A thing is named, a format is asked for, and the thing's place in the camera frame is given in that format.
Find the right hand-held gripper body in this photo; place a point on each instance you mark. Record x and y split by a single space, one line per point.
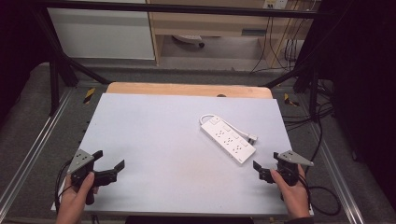
288 169

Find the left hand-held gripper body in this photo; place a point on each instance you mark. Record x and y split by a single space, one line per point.
81 160

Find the white power strip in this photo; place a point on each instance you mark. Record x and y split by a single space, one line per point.
229 140

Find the person's right hand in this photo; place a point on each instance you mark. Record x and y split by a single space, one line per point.
295 199

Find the person's left hand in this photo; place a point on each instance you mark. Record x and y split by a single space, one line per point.
73 199

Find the white power plug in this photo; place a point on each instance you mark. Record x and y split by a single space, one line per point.
252 138

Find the yellow black floor tape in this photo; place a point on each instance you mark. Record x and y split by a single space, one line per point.
89 95
291 100

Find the person's dark clothing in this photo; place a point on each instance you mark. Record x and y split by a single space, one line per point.
190 220

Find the wooden table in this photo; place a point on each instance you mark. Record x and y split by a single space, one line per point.
186 90

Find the black curtain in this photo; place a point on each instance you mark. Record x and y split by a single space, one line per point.
18 46
367 93

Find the white cabinet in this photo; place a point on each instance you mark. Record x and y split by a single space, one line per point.
102 34

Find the white device under desk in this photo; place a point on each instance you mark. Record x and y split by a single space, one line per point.
186 38

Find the light wooden desk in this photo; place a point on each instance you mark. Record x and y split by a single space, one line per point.
202 23

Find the aluminium floor rail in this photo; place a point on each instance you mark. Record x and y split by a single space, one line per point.
37 137
339 174

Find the white wall socket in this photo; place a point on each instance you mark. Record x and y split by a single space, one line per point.
275 3

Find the black metal frame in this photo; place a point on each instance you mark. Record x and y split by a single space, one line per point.
186 7

